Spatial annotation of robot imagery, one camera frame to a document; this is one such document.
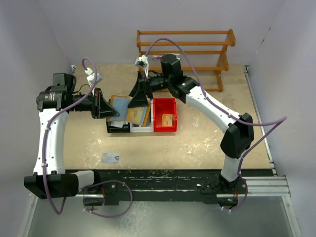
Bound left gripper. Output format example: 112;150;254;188
70;87;119;119

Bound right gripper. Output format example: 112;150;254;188
127;71;171;109

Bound orange leather card holder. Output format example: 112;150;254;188
108;95;151;126

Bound orange card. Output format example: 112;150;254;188
162;114;173;127
126;107;147;125

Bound white card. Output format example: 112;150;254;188
101;153;119;163

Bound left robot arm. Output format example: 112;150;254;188
24;73;119;199

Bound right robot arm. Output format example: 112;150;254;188
128;54;254;193

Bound white cards in bin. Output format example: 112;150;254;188
110;121;129;128

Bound orange card in bin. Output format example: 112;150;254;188
162;114;173;127

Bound red plastic bin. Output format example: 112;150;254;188
153;98;178;132

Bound black plastic bin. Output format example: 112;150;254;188
106;119;130;133

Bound white plastic bin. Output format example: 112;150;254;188
129;99;154;133

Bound markers on shelf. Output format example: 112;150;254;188
148;54;181;61

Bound wooden shelf rack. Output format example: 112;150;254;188
136;29;236;93

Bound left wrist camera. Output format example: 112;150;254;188
84;68;103;88

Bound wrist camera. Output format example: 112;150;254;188
84;68;103;88
134;55;149;78

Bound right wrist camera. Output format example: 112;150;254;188
134;55;149;78

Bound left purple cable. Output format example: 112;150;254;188
41;57;97;215

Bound purple cable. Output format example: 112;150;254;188
41;57;97;215
145;38;288;178

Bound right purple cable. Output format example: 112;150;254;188
145;38;288;178

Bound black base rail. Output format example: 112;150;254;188
78;169;247;205

